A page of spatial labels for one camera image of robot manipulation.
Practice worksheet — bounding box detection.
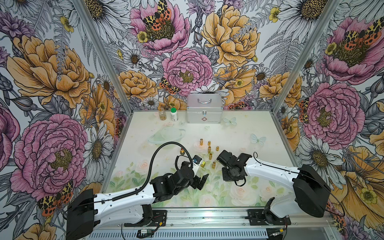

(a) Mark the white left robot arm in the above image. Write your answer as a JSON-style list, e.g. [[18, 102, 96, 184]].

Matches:
[[66, 162, 208, 240]]

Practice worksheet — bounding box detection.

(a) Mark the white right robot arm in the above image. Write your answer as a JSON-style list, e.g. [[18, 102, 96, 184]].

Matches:
[[217, 151, 331, 225]]

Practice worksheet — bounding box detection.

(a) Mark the white bottle green cap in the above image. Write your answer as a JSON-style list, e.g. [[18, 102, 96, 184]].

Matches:
[[171, 108, 179, 122]]

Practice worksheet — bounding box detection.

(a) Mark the silver aluminium first aid case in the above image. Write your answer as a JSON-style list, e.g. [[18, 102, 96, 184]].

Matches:
[[187, 94, 223, 124]]

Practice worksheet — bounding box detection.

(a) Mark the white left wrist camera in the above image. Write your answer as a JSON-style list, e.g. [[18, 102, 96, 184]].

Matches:
[[192, 155, 203, 175]]

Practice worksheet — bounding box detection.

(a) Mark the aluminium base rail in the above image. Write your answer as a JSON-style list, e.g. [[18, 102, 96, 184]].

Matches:
[[90, 208, 342, 240]]

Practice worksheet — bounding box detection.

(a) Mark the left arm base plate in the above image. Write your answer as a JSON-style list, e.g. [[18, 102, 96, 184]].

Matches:
[[124, 210, 168, 228]]

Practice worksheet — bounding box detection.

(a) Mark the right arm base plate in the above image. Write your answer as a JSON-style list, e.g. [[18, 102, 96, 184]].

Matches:
[[245, 209, 292, 226]]

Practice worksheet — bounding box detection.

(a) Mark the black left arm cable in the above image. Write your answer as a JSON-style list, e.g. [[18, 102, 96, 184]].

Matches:
[[110, 141, 194, 202]]

